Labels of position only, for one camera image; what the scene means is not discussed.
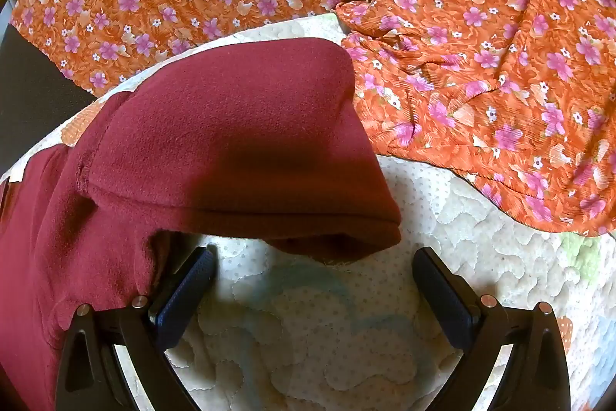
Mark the maroon garment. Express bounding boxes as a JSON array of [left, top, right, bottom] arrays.
[[0, 38, 402, 411]]

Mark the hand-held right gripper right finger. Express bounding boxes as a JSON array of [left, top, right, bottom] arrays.
[[411, 247, 571, 411]]

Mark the quilted patchwork blanket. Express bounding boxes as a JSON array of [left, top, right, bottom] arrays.
[[0, 13, 616, 411]]

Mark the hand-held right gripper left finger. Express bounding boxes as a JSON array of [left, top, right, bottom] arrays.
[[55, 246, 217, 411]]

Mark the orange floral cloth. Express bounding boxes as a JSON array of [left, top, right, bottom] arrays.
[[10, 0, 616, 237]]

